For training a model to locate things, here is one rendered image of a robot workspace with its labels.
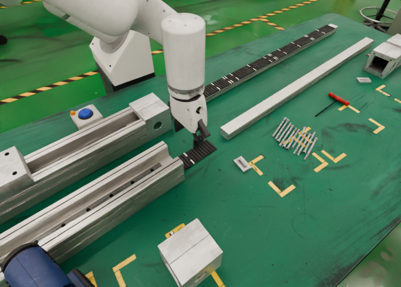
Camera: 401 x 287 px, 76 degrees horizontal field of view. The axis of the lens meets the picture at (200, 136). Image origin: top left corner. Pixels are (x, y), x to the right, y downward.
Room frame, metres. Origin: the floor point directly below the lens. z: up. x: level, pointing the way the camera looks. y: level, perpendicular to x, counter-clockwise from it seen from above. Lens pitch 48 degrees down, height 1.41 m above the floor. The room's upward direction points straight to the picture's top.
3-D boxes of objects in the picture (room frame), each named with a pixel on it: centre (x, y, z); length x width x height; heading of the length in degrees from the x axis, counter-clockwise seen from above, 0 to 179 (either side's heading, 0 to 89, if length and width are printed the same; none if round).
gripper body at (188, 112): (0.48, 0.03, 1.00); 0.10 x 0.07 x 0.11; 39
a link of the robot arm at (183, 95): (0.48, 0.03, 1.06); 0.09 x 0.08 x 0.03; 39
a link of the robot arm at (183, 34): (0.48, 0.03, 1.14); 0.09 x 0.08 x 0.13; 14
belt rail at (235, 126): (0.87, -0.45, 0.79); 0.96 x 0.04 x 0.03; 130
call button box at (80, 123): (0.60, 0.37, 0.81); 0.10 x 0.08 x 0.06; 40
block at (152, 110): (0.62, 0.17, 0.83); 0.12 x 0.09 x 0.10; 40
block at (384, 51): (0.97, -0.76, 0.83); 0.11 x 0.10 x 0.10; 40
